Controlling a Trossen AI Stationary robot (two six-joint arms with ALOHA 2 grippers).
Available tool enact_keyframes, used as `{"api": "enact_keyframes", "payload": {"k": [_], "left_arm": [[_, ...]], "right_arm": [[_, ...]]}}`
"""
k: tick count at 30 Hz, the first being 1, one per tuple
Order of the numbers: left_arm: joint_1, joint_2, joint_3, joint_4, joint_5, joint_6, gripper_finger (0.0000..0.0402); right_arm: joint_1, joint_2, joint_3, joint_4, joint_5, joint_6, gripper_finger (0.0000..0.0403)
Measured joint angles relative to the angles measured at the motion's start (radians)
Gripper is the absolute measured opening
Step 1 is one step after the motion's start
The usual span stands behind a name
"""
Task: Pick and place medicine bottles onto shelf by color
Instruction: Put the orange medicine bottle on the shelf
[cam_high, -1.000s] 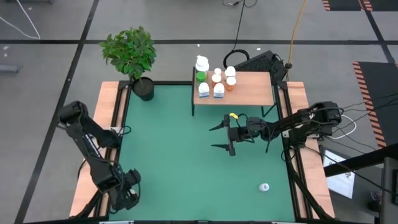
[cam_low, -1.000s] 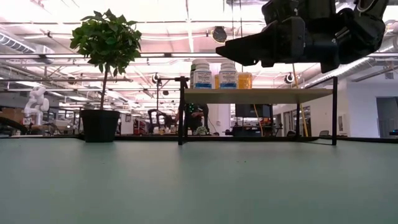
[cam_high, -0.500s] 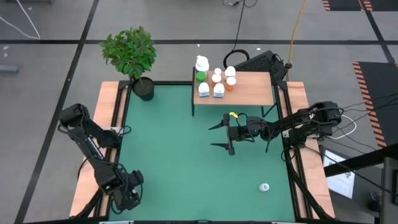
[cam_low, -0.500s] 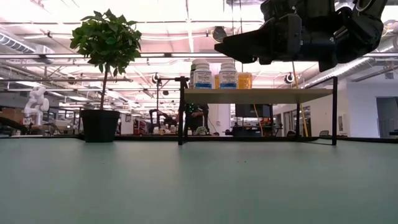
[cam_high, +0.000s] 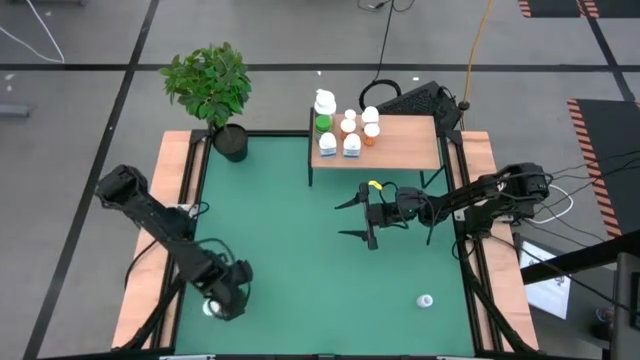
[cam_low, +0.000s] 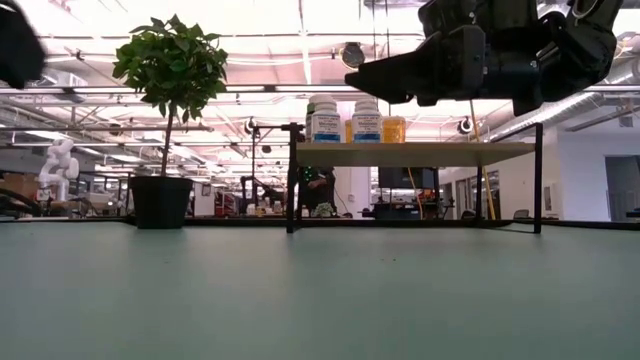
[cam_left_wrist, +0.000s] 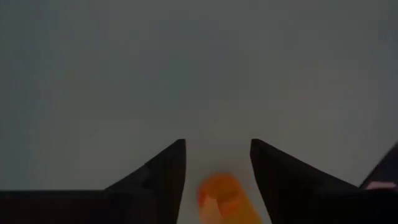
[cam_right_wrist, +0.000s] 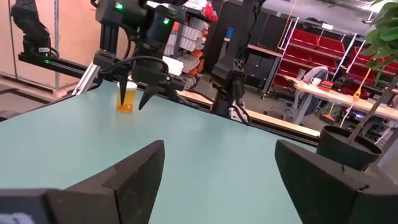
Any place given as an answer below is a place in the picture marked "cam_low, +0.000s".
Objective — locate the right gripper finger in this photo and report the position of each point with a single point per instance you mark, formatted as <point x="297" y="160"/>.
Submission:
<point x="440" y="65"/>

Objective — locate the white melatonin bottle blue label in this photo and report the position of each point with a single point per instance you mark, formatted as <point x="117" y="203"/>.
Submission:
<point x="366" y="125"/>
<point x="325" y="125"/>

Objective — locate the large white-capped supplement bottle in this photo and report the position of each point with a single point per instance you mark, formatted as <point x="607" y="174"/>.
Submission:
<point x="322" y="98"/>

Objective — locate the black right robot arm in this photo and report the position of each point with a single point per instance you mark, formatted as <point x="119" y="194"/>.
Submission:
<point x="585" y="50"/>

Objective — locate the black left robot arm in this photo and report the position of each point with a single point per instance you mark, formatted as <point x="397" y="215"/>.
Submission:
<point x="20" y="45"/>

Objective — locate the wooden shelf black legs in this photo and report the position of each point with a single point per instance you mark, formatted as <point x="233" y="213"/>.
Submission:
<point x="410" y="154"/>

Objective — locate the round grey hanging fixture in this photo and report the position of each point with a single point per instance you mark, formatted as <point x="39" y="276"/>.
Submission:
<point x="352" y="55"/>

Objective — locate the black monitor screen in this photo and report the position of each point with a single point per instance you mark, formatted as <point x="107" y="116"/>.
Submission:
<point x="406" y="177"/>

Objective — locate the person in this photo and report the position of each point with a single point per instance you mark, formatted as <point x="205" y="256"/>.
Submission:
<point x="316" y="192"/>

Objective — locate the green table mat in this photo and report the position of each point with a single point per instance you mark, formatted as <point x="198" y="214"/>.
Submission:
<point x="320" y="300"/>

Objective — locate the green potted plant black pot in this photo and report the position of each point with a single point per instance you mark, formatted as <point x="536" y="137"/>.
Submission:
<point x="170" y="65"/>

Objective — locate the black aluminium table frame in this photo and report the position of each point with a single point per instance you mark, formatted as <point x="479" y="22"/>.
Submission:
<point x="240" y="221"/>

